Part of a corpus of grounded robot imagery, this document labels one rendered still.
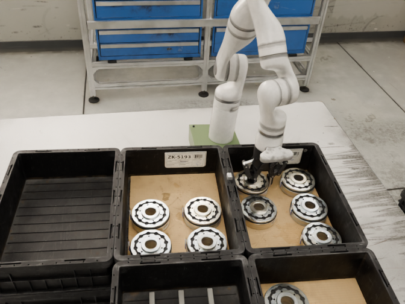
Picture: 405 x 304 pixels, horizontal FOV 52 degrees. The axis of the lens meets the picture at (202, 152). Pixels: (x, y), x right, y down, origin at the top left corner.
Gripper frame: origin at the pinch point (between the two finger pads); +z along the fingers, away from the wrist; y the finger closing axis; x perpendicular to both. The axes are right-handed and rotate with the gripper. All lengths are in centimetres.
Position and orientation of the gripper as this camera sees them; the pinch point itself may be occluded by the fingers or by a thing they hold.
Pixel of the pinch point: (261, 181)
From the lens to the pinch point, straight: 126.5
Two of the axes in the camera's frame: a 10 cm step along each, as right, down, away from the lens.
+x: 2.2, 6.3, -7.5
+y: -9.7, 1.0, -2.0
